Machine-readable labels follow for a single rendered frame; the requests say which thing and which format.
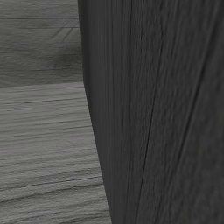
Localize dark grey wooden cabinet door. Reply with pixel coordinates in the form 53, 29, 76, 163
77, 0, 224, 224

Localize grey wooden cabinet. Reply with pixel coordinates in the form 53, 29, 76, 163
0, 0, 113, 224

